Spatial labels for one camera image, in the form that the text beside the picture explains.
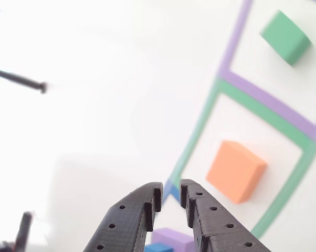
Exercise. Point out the blue tape square frame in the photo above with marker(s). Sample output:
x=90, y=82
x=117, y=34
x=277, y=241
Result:
x=172, y=191

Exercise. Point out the orange square block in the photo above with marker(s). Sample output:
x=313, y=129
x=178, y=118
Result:
x=234, y=170

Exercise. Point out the green cube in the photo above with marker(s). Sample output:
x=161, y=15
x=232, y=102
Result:
x=284, y=36

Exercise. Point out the purple square block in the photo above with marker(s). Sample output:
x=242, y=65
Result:
x=171, y=236

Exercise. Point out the green tape square frame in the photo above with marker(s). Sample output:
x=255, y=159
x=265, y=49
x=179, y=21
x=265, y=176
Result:
x=265, y=116

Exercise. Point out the small blue cube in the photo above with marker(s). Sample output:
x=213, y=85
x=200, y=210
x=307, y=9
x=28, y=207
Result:
x=158, y=248

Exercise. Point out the purple tape square frame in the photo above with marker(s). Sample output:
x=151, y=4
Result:
x=265, y=101

